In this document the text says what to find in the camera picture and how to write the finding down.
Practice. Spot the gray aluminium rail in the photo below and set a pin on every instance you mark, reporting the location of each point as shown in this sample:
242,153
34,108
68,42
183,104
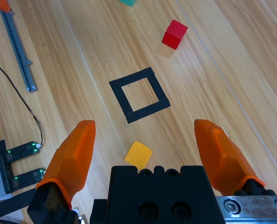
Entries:
19,51

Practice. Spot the yellow cube block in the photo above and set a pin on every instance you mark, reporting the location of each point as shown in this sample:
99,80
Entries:
138,154

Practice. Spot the black tape square outline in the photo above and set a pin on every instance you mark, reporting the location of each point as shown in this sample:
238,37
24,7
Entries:
121,98

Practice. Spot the red cube block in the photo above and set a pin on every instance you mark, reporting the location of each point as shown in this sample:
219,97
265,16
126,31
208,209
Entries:
174,35

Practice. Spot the green cube block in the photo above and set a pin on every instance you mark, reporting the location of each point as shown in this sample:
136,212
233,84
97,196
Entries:
129,2

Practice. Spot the black USB dongle green light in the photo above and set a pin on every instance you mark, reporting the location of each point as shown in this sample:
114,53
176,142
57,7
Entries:
26,178
21,151

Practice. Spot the black USB hub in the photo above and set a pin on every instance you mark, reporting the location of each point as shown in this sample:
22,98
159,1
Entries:
2,172

